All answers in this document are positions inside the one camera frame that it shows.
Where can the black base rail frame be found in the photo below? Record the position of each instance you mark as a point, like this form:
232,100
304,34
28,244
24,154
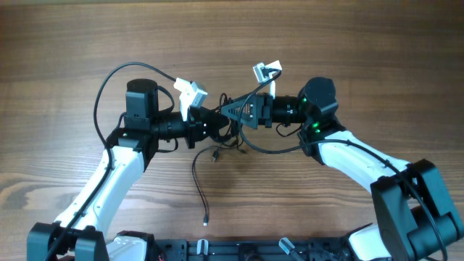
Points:
323,249

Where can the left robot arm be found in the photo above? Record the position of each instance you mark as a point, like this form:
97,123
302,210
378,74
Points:
79,233

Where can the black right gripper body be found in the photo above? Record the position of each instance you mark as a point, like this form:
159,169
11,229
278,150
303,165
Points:
266,112

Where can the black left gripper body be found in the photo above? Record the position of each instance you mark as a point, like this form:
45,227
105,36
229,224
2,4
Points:
193,125

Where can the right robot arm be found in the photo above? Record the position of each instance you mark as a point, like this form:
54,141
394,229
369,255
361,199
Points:
415,215

